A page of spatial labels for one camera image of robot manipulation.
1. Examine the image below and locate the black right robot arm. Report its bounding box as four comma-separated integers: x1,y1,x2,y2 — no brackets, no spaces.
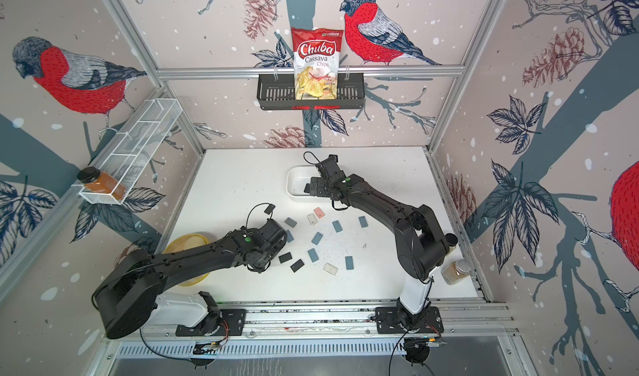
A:
305,155,459,333

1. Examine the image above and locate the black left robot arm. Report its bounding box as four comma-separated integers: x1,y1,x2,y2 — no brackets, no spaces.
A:
92,219,288,339

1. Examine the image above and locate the white storage box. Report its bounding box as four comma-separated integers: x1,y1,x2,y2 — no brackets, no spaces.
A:
286,166,321,202

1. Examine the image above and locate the black eraser lower middle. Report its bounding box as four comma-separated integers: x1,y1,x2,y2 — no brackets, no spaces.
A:
278,252,292,264

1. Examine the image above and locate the black eraser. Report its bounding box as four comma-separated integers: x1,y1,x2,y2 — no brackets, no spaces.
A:
278,252,292,264
291,259,305,273

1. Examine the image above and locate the pink eraser upper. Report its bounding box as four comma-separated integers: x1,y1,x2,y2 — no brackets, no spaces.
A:
314,207,325,219

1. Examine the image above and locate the white eraser upper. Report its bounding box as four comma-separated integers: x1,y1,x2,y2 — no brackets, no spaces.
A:
307,214,318,225

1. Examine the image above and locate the white eraser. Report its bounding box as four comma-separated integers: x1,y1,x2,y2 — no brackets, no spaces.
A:
307,214,318,225
323,263,339,276

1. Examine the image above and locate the black eraser bottom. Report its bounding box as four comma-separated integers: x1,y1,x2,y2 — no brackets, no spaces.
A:
291,259,305,273

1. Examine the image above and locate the white eraser bottom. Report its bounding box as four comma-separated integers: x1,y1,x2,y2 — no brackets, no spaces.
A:
323,263,339,276

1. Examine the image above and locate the clear jar black lid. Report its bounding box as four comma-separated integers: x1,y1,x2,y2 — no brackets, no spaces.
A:
445,233,459,254

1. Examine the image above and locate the Chuba cassava chips bag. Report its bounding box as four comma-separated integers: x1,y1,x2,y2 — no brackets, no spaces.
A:
291,28,344,100

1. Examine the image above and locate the clear jar white lid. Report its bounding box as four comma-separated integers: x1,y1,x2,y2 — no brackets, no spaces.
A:
441,259,472,285

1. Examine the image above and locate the orange spice jar black lid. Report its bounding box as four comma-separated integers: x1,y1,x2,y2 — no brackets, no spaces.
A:
78,166,126,200

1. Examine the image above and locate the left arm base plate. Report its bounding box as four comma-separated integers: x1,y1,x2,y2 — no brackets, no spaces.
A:
176,309,247,338

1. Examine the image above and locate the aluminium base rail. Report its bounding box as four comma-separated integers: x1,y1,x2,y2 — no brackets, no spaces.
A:
218,299,520,339

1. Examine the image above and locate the black wire wall basket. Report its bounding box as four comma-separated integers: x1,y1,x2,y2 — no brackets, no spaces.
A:
257,73,365,111

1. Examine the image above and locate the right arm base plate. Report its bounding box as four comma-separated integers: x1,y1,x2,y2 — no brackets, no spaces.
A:
370,306,444,335

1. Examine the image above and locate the clear acrylic wall shelf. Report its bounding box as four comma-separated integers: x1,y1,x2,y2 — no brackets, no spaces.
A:
79,98,182,204

